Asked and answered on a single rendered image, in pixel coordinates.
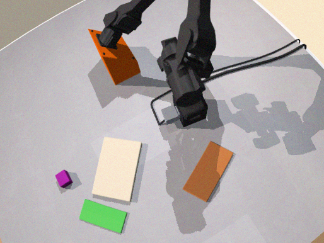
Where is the green rectangular block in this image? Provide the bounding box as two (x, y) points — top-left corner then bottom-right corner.
(79, 199), (127, 234)

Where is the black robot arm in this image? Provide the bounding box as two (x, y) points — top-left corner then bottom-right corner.
(96, 0), (216, 107)

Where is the purple cube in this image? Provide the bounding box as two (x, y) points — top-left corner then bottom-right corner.
(55, 170), (72, 188)

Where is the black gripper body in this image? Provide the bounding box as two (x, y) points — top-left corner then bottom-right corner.
(157, 56), (208, 120)

